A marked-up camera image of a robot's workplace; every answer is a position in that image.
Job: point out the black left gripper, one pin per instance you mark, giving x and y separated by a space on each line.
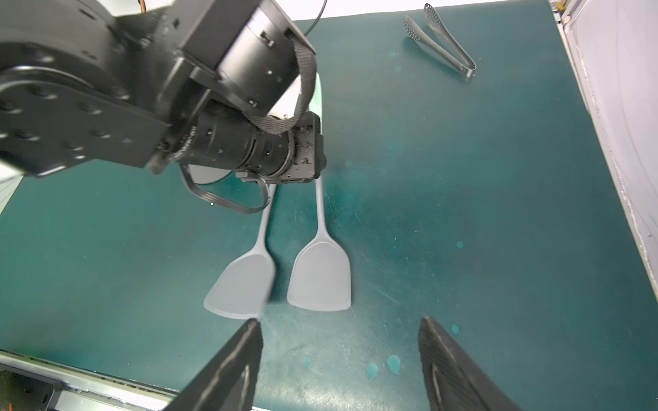
225 139

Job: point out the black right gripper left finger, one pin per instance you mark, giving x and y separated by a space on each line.
229 380

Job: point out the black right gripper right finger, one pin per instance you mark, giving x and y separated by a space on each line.
453 381

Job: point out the mint grey spatula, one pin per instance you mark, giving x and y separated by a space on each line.
244 287
321 274

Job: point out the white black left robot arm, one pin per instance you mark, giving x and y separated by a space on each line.
223 84

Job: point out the metal kitchen tongs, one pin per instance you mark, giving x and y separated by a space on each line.
441 41

